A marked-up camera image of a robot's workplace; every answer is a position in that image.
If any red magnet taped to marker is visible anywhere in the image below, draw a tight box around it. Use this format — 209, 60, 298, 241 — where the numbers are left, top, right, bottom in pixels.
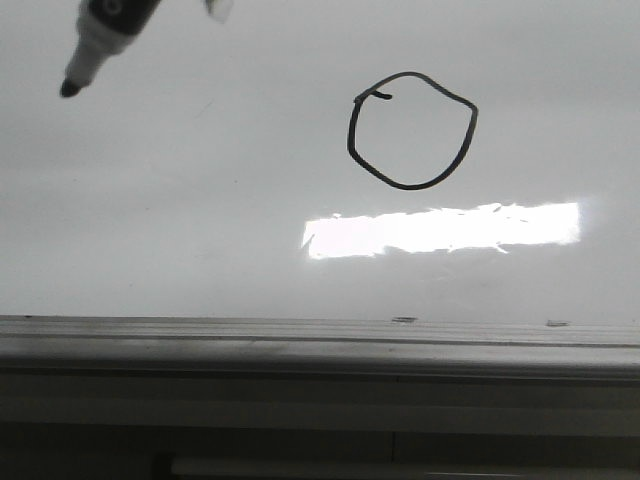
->
203, 0, 234, 24

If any grey aluminium whiteboard frame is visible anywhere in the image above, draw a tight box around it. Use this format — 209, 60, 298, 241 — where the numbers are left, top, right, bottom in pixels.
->
1, 315, 639, 382

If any white black whiteboard marker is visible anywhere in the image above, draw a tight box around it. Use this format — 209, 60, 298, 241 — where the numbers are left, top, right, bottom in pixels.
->
59, 0, 160, 98

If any white whiteboard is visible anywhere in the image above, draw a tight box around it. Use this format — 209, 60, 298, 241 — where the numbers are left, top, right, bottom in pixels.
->
1, 1, 639, 325

